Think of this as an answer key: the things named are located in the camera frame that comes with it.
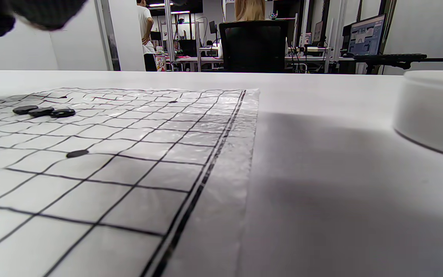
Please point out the computer monitor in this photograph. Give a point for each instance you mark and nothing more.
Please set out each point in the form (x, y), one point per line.
(365, 36)

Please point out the white round container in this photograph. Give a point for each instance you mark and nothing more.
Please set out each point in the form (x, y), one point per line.
(433, 107)

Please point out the single black Go stone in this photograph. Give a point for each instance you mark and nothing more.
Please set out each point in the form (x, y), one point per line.
(62, 113)
(41, 112)
(25, 109)

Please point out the person's right hand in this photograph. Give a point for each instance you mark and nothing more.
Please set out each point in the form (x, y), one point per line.
(44, 11)

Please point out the clear drink bottle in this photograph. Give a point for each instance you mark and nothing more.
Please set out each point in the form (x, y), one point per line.
(160, 61)

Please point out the grid board sheet in plastic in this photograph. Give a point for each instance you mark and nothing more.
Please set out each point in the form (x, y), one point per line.
(129, 173)

